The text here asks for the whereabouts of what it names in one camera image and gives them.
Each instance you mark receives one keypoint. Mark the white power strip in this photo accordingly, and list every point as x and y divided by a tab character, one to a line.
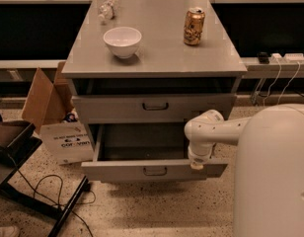
288	57

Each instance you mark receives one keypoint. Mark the white shoe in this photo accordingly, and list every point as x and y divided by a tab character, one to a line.
9	231

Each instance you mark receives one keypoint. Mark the white ceramic bowl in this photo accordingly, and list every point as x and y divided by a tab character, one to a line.
122	42

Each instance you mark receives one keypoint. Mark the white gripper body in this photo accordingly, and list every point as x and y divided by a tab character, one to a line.
196	156

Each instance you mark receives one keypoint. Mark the grey drawer cabinet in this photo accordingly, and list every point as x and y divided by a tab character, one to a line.
163	64

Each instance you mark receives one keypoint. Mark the brown cardboard box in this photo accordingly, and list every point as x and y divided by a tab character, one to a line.
49	108

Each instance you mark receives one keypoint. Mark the black small device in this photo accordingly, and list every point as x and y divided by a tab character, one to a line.
263	58

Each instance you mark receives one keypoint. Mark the grey top drawer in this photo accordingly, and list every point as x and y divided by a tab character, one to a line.
149	108

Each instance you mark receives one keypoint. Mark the clear plastic bottle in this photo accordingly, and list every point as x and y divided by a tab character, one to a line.
107	10

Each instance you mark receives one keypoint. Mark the grey drawer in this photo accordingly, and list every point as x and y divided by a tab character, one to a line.
149	108
145	152

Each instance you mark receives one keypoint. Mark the gold soda can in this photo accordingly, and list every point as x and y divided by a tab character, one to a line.
193	26

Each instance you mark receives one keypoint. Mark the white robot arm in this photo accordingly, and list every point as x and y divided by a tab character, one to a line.
269	167

